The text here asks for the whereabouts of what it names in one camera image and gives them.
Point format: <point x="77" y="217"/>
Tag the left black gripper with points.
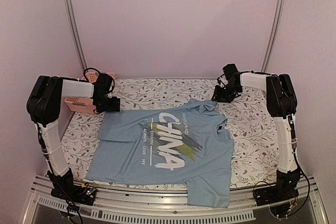
<point x="114" y="107"/>

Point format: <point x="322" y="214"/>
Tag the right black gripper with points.
<point x="218" y="97"/>

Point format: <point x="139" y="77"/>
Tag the light blue printed t-shirt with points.
<point x="187" y="145"/>

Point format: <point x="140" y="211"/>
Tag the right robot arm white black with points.
<point x="281" y="103"/>

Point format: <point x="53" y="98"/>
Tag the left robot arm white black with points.
<point x="44" y="105"/>

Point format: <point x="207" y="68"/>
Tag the pink plastic basket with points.
<point x="81" y="100"/>

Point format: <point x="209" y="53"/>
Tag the floral patterned tablecloth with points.
<point x="256" y="154"/>

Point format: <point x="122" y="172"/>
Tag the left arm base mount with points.
<point x="81" y="194"/>

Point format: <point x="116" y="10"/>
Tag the aluminium front rail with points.
<point x="136" y="205"/>

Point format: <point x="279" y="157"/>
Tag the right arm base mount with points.
<point x="281" y="199"/>

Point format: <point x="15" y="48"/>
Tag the left aluminium frame post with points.
<point x="75" y="33"/>

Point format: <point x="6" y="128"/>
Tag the aluminium frame post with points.
<point x="75" y="33"/>
<point x="273" y="35"/>

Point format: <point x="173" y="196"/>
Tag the right aluminium frame post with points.
<point x="273" y="35"/>

